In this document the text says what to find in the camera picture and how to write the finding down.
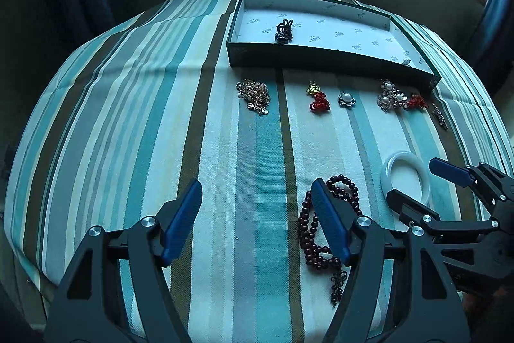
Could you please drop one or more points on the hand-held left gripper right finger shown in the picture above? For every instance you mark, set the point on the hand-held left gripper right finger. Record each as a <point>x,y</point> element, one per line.
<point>329,222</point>

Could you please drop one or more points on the black bead pendant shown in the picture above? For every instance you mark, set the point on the black bead pendant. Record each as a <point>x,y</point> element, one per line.
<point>283,32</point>

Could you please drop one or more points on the striped teal cloth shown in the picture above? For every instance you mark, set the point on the striped teal cloth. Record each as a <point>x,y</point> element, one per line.
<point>120,126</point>

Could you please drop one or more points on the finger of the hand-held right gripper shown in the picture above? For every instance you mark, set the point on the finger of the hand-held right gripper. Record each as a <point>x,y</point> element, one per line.
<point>405,204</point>
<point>445,169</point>

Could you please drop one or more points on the white jade bangle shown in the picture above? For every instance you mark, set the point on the white jade bangle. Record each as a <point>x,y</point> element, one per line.
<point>386,171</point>

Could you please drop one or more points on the long crystal brooch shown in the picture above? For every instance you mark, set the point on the long crystal brooch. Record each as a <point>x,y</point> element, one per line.
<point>439,116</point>

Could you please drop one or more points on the pearl cluster brooch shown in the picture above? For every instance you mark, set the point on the pearl cluster brooch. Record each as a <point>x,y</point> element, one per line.
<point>389,96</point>

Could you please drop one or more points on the small red knot charm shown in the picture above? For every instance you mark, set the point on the small red knot charm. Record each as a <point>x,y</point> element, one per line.
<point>415,102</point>

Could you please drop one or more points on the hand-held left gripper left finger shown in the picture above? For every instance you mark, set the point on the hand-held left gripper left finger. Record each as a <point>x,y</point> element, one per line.
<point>184,220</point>

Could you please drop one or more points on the dark green shallow box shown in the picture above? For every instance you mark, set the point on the dark green shallow box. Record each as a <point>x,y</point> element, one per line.
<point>257,53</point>

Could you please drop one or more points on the red knot gold lock charm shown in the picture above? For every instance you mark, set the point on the red knot gold lock charm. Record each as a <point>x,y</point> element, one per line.
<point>319,102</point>

